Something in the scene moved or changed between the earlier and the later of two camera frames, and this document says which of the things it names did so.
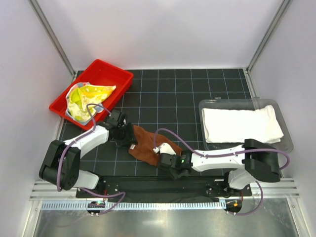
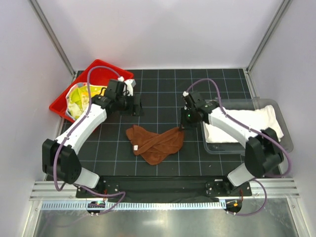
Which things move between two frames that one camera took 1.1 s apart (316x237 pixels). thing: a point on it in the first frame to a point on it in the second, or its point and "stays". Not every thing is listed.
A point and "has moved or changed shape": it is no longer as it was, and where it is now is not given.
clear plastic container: x=285 y=145 stays
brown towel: x=143 y=149 has moved or changed shape
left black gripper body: x=125 y=135 to x=126 y=103
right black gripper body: x=174 y=174 to x=188 y=120
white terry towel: x=235 y=126 stays
